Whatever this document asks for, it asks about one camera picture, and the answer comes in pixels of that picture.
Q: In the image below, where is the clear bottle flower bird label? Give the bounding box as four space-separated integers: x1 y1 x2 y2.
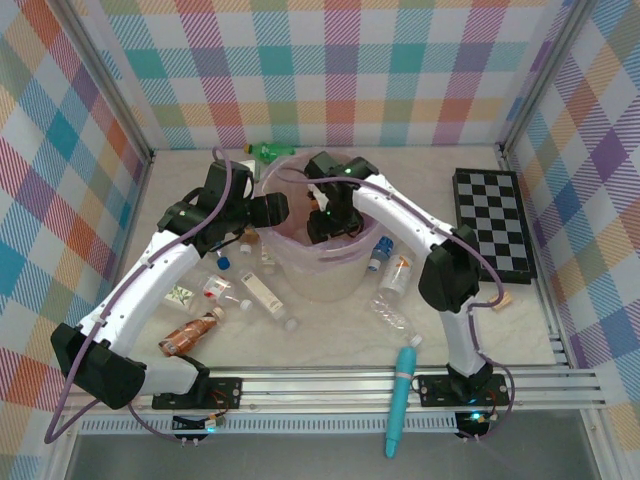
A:
163 272 209 307

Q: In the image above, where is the black white checkerboard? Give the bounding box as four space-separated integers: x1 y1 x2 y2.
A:
452 168 539 286

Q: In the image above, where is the aluminium mounting rail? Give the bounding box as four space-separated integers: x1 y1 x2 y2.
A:
62 367 604 412

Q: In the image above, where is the small black controller board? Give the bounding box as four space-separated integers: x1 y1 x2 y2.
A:
454 410 490 442
172 413 221 434

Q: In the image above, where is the beige plastic bin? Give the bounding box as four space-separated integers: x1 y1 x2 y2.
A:
254 152 384 303

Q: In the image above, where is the amber orange small bottle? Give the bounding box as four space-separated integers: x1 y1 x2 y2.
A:
238 225 261 256

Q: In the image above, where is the clear bottle red label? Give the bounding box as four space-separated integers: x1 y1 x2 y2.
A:
202 273 254 311

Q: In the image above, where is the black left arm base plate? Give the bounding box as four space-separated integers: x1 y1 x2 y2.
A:
152 377 244 411

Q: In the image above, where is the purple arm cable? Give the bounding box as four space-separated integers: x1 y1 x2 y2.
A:
43 145 236 445
276 167 516 444

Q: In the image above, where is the white bottle orange logo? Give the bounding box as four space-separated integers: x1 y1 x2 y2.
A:
378 252 416 301

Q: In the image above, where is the pink translucent bin liner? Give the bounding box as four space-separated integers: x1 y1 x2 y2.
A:
253 151 384 274

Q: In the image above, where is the aluminium frame post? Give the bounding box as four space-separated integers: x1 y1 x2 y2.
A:
497 0 601 159
62 0 155 164

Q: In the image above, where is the clear bottle dark blue label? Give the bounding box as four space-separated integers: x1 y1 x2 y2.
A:
368 235 396 274

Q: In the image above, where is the clear bottle beige label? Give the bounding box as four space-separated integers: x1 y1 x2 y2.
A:
239 271 300 332

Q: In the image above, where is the red-gold label drink bottle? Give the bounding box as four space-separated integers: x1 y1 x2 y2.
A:
158 305 227 357

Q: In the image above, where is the clear unlabelled bottle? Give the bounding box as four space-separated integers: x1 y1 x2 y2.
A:
368 294 425 347

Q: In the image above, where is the green plastic soda bottle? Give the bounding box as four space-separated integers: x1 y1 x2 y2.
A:
243 142 296 164

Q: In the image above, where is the teal pen-shaped tool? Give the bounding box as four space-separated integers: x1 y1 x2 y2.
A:
383 347 419 459

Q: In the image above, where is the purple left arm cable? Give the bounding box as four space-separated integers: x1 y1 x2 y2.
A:
43 145 236 445

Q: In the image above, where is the slotted grey cable duct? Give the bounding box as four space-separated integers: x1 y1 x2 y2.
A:
79 415 459 435

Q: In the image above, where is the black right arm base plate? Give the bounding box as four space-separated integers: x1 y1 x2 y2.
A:
417 372 509 407

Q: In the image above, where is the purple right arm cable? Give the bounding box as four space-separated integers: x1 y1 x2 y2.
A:
276 167 516 444

